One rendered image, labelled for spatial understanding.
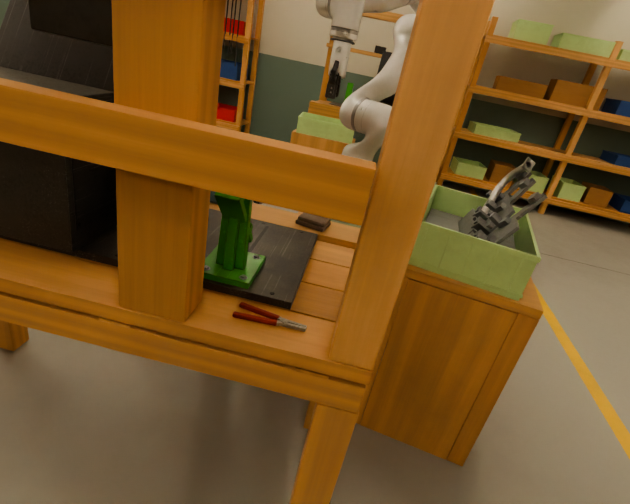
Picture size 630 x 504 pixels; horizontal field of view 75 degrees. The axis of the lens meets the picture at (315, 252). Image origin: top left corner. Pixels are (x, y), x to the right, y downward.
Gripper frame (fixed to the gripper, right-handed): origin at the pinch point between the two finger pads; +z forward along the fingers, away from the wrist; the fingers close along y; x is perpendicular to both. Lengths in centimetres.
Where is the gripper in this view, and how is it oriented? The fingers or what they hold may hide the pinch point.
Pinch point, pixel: (332, 94)
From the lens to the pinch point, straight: 139.0
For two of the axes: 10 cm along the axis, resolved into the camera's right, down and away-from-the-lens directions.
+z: -1.9, 8.8, 4.3
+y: 1.5, -4.1, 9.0
